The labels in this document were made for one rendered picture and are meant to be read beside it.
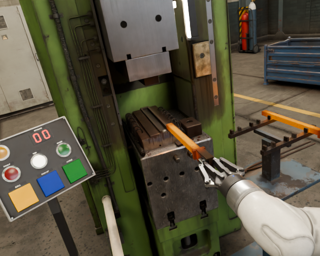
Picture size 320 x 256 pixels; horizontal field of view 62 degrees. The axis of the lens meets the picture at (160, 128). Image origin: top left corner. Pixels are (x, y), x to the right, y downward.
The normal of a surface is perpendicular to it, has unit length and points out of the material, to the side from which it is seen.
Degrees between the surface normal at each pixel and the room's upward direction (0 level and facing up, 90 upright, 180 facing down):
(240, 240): 0
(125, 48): 90
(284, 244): 55
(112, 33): 90
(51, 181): 60
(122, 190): 90
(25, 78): 90
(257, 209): 34
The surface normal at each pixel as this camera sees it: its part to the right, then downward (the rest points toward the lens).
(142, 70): 0.30, 0.34
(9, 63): 0.51, 0.27
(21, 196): 0.50, -0.29
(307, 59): -0.81, 0.34
